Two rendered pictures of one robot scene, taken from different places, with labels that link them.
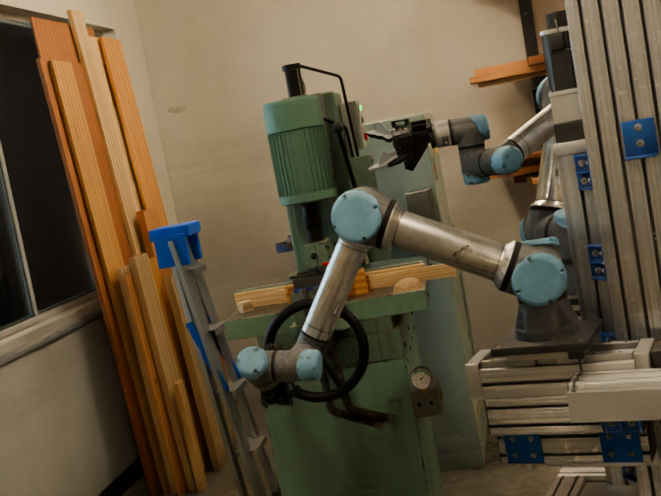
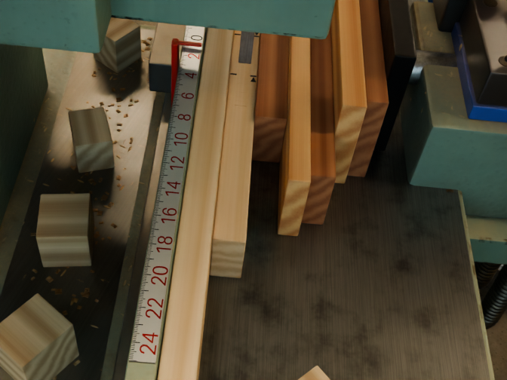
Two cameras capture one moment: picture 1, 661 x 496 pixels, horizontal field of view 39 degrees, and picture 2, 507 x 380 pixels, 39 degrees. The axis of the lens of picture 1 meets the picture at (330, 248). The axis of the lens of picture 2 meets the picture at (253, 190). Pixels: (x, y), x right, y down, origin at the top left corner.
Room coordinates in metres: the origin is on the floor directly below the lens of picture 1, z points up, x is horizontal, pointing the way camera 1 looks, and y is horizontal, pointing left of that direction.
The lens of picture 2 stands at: (2.91, 0.43, 1.28)
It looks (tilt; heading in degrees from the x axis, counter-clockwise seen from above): 50 degrees down; 258
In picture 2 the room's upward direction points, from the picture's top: 8 degrees clockwise
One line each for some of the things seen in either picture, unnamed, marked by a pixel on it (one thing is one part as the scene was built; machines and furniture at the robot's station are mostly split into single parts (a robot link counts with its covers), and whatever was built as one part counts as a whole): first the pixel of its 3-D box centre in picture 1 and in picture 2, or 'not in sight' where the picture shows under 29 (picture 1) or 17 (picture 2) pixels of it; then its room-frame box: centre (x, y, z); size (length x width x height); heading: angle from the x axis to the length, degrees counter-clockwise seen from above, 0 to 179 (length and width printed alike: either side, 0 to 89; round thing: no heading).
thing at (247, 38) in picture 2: not in sight; (247, 31); (2.85, 0.04, 0.97); 0.01 x 0.01 x 0.05; 81
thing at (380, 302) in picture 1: (327, 311); (370, 140); (2.74, 0.04, 0.87); 0.61 x 0.30 x 0.06; 81
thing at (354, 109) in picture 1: (353, 126); not in sight; (3.14, -0.15, 1.40); 0.10 x 0.06 x 0.16; 171
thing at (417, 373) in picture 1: (421, 380); not in sight; (2.60, -0.19, 0.65); 0.06 x 0.04 x 0.08; 81
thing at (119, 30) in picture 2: not in sight; (116, 41); (2.95, -0.14, 0.82); 0.03 x 0.03 x 0.04; 46
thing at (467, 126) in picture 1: (469, 130); not in sight; (2.66, -0.45, 1.32); 0.11 x 0.08 x 0.09; 81
